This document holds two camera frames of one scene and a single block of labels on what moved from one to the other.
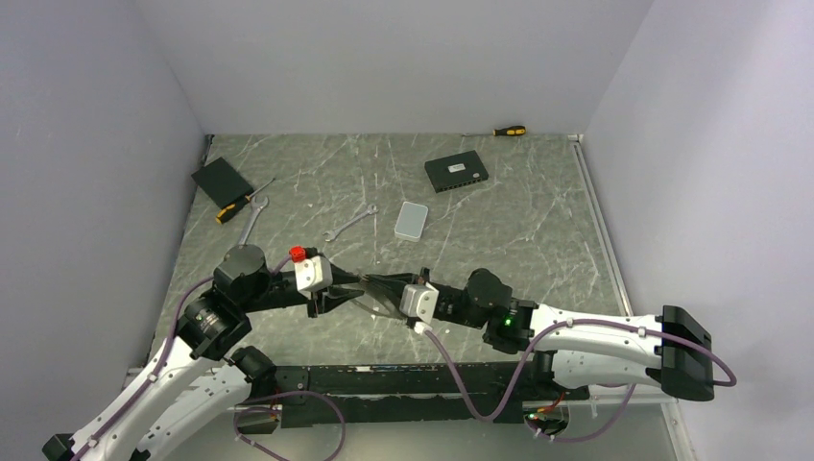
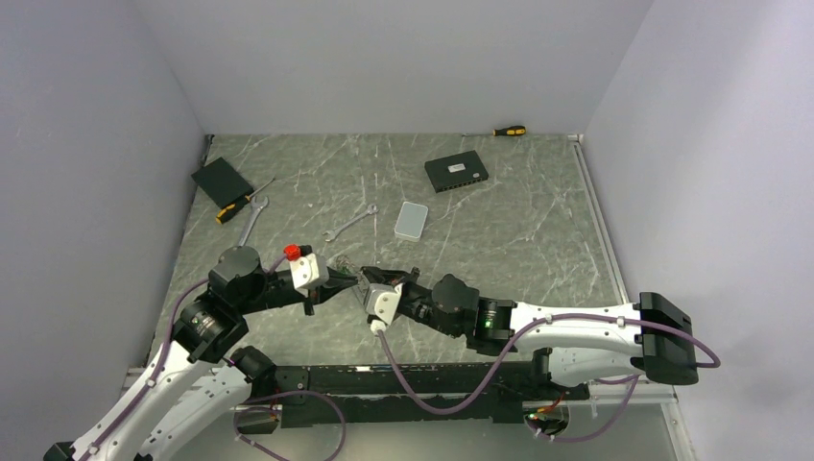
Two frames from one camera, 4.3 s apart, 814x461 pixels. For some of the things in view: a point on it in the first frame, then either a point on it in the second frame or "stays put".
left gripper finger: (336, 296) to (335, 282)
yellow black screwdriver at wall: (517, 130) stays put
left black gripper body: (275, 294) stays put
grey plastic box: (410, 222) stays put
